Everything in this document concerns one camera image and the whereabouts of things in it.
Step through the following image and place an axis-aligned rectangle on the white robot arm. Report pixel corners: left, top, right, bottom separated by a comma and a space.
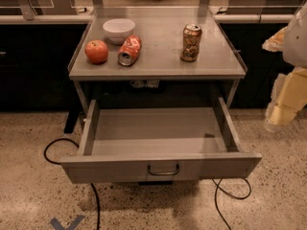
263, 4, 307, 132

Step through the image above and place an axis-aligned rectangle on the orange brown soda can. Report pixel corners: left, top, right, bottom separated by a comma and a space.
180, 23, 202, 62

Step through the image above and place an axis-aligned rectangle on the white bowl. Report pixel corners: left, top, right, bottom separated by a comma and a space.
103, 18, 135, 44

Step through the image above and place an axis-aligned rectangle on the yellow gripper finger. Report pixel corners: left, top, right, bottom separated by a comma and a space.
262, 27, 286, 52
270, 67, 307, 127

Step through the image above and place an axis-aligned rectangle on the open grey top drawer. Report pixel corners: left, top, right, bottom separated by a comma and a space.
60, 101, 262, 183

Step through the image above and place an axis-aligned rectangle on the metal drawer handle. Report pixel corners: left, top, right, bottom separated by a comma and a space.
147, 164, 180, 176

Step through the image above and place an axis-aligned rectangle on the red crushed soda can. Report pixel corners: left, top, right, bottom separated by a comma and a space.
118, 35, 142, 66

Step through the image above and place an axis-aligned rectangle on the black cable right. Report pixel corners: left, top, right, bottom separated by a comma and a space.
211, 177, 252, 230

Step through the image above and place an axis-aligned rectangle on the red apple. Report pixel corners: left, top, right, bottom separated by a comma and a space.
84, 40, 108, 64

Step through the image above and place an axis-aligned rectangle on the black cable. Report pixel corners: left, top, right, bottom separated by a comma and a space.
43, 138, 102, 230
211, 177, 252, 230

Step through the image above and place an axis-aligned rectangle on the blue tape floor marker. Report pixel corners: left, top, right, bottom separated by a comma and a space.
49, 214, 86, 230

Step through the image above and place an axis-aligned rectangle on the black cable left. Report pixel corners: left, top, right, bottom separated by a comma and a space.
43, 138, 102, 230

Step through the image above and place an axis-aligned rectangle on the grey metal cabinet table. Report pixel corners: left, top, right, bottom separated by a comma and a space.
69, 7, 247, 132

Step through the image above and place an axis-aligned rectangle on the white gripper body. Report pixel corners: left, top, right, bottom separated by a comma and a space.
264, 74, 286, 132

